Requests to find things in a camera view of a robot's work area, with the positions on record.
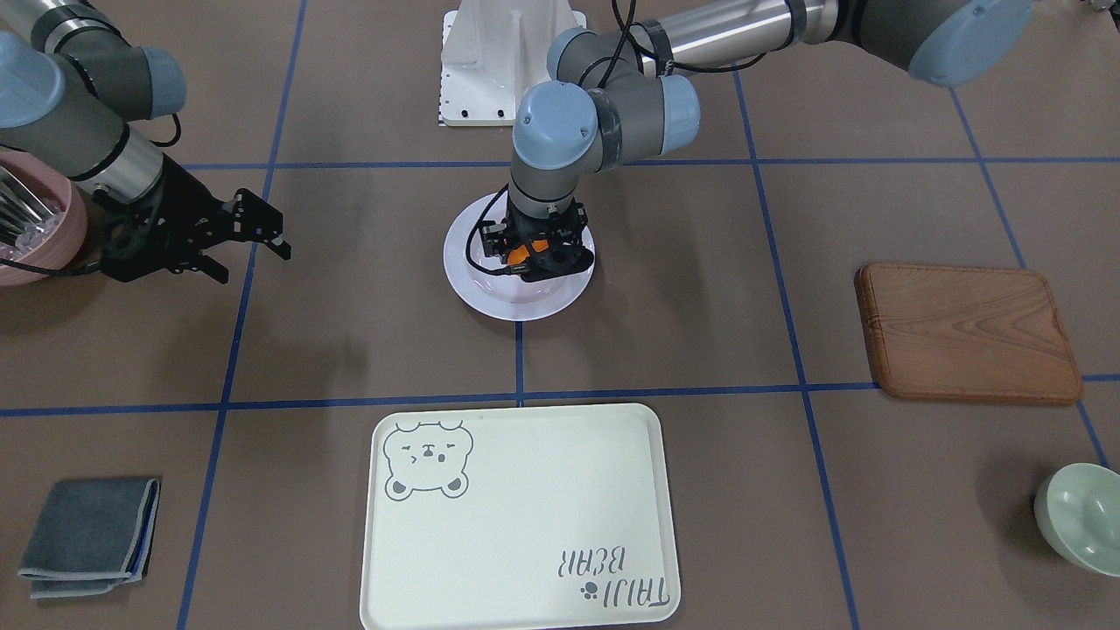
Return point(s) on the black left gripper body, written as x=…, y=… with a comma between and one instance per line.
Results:
x=574, y=225

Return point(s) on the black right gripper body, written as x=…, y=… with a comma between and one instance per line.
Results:
x=178, y=200

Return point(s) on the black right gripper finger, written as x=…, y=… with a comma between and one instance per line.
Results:
x=205, y=264

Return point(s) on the orange fruit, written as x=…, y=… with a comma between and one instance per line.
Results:
x=518, y=257

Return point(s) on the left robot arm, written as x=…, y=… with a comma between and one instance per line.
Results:
x=614, y=98

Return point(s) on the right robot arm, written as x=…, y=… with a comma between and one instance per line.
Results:
x=72, y=88

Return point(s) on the cream bear tray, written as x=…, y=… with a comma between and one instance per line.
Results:
x=519, y=518

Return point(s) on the white round plate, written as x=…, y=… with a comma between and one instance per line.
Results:
x=502, y=297

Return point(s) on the pink bowl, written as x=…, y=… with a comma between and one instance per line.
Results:
x=65, y=234

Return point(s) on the metal ice scoop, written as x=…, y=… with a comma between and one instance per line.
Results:
x=26, y=219

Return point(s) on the grey folded cloth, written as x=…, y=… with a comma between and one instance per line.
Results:
x=91, y=536

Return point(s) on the wooden cutting board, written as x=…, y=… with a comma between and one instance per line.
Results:
x=969, y=334

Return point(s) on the green bowl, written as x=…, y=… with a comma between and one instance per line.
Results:
x=1077, y=512

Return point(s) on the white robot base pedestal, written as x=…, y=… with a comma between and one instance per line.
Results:
x=493, y=52

